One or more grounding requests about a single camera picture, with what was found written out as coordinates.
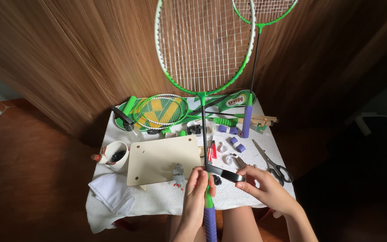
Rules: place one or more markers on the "white tape loop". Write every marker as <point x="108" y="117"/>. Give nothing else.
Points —
<point x="227" y="161"/>
<point x="219" y="148"/>

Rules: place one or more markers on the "green racket dark shaft purple grip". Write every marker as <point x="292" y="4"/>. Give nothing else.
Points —
<point x="246" y="121"/>

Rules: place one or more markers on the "white stool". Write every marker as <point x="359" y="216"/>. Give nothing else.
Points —
<point x="378" y="104"/>

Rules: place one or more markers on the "small grey metal clamp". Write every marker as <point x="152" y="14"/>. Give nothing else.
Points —
<point x="178" y="174"/>

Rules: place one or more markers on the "small purple grip roll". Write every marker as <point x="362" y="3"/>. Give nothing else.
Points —
<point x="233" y="140"/>
<point x="240" y="148"/>

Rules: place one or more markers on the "clear spray bottle black trigger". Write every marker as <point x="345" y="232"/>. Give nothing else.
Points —
<point x="128" y="125"/>

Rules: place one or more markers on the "white towel table cover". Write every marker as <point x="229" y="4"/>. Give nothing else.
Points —
<point x="166" y="198"/>

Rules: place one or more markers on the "light wooden board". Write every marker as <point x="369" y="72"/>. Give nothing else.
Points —
<point x="161" y="158"/>

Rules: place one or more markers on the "small green cone piece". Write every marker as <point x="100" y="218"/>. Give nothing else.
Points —
<point x="165" y="131"/>

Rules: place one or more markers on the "small green cap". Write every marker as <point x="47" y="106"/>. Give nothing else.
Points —
<point x="182" y="133"/>

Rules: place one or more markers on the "metal pliers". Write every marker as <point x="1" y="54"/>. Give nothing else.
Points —
<point x="241" y="161"/>

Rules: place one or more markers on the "green white racket purple grip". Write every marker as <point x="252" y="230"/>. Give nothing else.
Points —
<point x="202" y="94"/>

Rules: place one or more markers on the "person's left hand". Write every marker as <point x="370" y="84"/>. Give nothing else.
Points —
<point x="193" y="198"/>

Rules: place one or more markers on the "long purple grip roll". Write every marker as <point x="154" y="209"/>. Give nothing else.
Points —
<point x="227" y="129"/>

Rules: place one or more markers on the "person's right hand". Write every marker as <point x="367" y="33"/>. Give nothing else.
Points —
<point x="269" y="193"/>

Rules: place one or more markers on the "white mug with figurine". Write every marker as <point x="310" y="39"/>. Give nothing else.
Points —
<point x="121" y="164"/>

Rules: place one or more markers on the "green foam grip roll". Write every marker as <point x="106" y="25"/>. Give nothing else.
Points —
<point x="129" y="105"/>

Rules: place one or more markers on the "small green box with peg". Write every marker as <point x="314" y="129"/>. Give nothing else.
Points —
<point x="257" y="127"/>

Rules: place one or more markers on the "black grip tape strip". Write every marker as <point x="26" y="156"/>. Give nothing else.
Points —
<point x="225" y="173"/>

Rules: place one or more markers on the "black bits in mug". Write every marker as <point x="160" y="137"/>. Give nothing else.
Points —
<point x="118" y="156"/>

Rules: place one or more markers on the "black clip bundle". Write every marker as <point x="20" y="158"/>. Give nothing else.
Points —
<point x="194" y="130"/>

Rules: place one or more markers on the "green white racket cover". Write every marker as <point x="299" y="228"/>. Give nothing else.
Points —
<point x="237" y="100"/>

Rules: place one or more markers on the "folded white towel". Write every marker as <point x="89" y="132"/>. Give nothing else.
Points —
<point x="111" y="193"/>

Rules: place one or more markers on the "person's right leg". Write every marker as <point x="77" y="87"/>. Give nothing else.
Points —
<point x="240" y="225"/>

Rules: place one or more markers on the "small black grommet bunch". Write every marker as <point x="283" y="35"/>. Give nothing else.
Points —
<point x="217" y="180"/>

